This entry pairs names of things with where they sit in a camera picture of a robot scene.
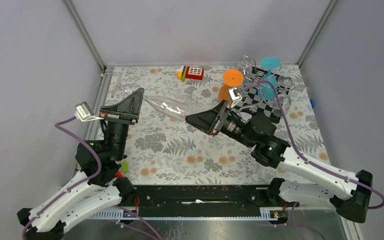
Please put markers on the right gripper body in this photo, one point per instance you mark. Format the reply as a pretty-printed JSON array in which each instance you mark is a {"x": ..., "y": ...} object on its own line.
[{"x": 220, "y": 121}]

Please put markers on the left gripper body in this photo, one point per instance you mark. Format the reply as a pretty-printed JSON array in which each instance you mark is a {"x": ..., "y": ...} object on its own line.
[{"x": 128, "y": 118}]

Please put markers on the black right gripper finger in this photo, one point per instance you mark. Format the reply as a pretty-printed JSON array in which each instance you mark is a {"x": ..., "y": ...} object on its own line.
[
  {"x": 204, "y": 125},
  {"x": 208, "y": 117}
]

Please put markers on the clear wine glass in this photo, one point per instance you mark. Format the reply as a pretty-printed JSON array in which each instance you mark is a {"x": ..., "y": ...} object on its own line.
[
  {"x": 286, "y": 83},
  {"x": 175, "y": 107},
  {"x": 245, "y": 65}
]

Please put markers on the orange wine glass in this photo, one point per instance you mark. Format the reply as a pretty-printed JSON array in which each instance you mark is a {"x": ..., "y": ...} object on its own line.
[{"x": 232, "y": 78}]

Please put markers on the clear champagne flute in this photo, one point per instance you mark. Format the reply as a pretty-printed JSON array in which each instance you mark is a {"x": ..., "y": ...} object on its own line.
[{"x": 116, "y": 86}]

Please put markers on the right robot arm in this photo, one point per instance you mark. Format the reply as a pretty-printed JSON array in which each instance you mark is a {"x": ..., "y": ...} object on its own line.
[{"x": 345, "y": 192}]

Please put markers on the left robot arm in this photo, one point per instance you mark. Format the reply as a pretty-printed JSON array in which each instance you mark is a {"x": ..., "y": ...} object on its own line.
[{"x": 96, "y": 185}]

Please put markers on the teal wine glass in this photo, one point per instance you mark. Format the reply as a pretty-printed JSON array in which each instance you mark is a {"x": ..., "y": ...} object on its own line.
[{"x": 271, "y": 64}]

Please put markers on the chrome wine glass rack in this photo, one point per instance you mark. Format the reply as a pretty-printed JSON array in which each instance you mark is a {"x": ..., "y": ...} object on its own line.
[{"x": 252, "y": 97}]

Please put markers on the black white chess board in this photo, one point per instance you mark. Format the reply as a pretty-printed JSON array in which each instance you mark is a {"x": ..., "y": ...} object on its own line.
[{"x": 259, "y": 73}]

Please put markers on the colourful toy brick block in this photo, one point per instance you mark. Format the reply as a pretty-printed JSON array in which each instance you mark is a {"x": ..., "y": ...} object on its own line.
[{"x": 190, "y": 72}]

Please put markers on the green small block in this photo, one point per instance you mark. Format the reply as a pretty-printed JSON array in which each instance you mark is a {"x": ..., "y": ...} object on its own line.
[{"x": 124, "y": 167}]

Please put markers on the red small block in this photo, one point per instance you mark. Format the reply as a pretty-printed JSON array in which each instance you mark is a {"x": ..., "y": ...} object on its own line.
[{"x": 119, "y": 175}]

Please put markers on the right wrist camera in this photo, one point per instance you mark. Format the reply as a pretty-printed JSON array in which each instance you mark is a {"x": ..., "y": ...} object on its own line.
[{"x": 234, "y": 96}]

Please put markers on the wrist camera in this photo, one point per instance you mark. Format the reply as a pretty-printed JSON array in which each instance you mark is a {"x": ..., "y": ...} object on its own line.
[
  {"x": 84, "y": 113},
  {"x": 234, "y": 96}
]

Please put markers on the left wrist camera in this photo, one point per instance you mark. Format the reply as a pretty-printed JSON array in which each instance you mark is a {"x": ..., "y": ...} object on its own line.
[{"x": 84, "y": 113}]

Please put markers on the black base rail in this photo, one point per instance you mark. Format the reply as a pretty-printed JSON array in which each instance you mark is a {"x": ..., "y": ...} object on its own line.
[{"x": 202, "y": 201}]

